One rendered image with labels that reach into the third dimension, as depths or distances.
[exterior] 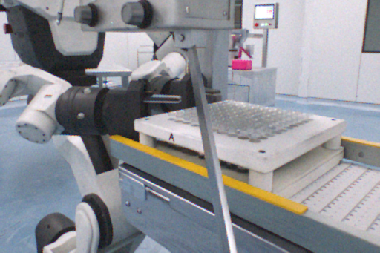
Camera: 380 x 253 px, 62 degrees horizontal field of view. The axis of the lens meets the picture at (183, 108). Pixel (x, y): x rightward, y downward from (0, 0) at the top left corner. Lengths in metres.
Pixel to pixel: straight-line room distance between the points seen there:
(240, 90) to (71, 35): 2.24
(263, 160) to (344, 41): 5.22
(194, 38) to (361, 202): 0.29
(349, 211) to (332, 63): 5.19
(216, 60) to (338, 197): 0.41
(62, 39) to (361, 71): 4.99
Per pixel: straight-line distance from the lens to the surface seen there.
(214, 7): 0.40
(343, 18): 5.57
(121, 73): 1.93
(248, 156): 0.37
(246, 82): 2.96
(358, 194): 0.49
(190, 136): 0.43
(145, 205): 0.52
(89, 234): 0.86
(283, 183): 0.42
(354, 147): 0.59
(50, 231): 1.33
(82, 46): 0.94
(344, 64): 5.56
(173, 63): 0.92
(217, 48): 0.74
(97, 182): 0.86
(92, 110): 0.56
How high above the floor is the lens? 1.03
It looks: 12 degrees down
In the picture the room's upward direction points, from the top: straight up
